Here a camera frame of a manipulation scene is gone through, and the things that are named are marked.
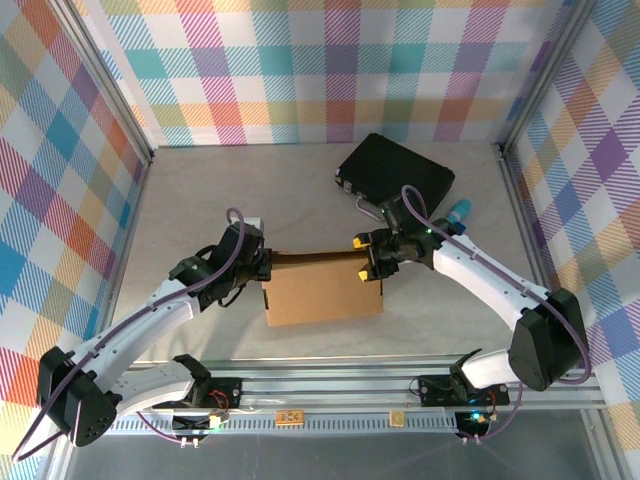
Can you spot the brown cardboard paper box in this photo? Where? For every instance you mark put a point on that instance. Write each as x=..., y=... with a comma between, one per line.
x=320, y=290

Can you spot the aluminium frame corner post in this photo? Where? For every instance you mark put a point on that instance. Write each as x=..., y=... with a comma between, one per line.
x=545, y=75
x=107, y=85

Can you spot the wide wooden marker tag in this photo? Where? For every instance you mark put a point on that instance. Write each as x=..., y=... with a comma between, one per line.
x=289, y=416

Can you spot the aluminium mounting rail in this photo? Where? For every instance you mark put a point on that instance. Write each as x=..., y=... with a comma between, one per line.
x=340, y=380

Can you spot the small wooden marker tag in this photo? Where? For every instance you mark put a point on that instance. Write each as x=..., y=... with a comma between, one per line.
x=396, y=418

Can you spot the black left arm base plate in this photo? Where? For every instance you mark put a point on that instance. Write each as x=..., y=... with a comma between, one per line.
x=220, y=392

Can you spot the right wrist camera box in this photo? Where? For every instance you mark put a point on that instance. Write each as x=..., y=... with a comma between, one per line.
x=394, y=212

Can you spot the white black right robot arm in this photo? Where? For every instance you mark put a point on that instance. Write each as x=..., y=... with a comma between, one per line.
x=475, y=272

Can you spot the black ribbed aluminium case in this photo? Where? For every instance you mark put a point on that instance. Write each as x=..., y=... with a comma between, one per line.
x=395, y=167

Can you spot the blue bottle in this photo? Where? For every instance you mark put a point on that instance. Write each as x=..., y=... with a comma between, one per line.
x=462, y=207

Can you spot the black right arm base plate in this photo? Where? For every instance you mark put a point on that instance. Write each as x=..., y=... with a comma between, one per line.
x=440, y=390

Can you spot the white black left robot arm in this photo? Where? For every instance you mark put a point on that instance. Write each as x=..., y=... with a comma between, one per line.
x=150, y=312

